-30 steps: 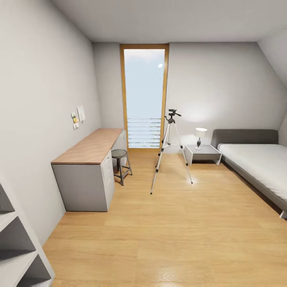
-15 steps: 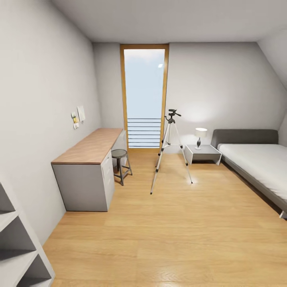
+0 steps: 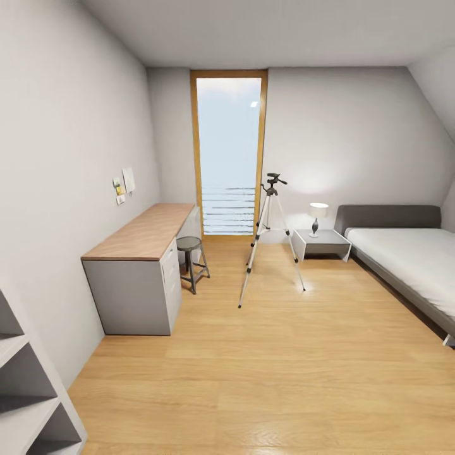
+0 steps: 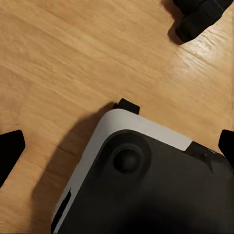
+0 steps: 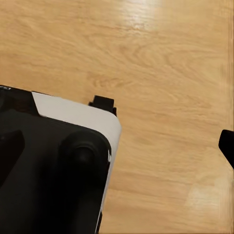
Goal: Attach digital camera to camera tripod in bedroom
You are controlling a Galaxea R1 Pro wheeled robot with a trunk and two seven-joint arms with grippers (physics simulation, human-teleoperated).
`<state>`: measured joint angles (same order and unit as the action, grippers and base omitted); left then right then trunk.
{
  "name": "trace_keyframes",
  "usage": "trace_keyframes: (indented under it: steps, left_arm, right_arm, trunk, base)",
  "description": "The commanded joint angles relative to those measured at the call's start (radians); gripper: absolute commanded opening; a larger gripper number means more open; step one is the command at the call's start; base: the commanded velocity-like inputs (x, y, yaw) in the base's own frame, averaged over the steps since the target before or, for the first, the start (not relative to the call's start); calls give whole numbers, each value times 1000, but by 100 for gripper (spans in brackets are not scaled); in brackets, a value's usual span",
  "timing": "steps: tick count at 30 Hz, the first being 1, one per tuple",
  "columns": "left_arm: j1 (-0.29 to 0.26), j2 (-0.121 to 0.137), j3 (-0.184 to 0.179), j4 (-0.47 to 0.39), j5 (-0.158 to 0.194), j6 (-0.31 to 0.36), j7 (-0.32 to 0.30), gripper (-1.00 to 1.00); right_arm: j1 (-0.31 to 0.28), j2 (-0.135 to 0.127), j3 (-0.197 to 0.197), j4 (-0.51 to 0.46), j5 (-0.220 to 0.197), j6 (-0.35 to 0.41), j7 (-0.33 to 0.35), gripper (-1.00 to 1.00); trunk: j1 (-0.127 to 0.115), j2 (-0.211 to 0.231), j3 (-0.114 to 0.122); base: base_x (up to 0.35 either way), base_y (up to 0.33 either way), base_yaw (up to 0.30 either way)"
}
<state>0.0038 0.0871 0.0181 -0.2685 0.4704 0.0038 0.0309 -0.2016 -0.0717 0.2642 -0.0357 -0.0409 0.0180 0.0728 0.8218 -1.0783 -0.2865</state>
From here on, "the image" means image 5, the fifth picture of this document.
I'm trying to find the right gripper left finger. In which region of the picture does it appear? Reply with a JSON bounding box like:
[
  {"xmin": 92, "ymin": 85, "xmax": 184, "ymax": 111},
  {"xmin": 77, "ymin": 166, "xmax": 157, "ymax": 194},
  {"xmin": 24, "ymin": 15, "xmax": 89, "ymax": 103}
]
[{"xmin": 0, "ymin": 130, "xmax": 25, "ymax": 188}]

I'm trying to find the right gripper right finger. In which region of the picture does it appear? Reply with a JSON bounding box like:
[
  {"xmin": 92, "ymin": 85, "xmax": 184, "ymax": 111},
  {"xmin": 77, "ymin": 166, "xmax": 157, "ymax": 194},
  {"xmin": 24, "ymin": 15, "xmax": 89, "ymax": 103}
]
[{"xmin": 218, "ymin": 130, "xmax": 234, "ymax": 168}]

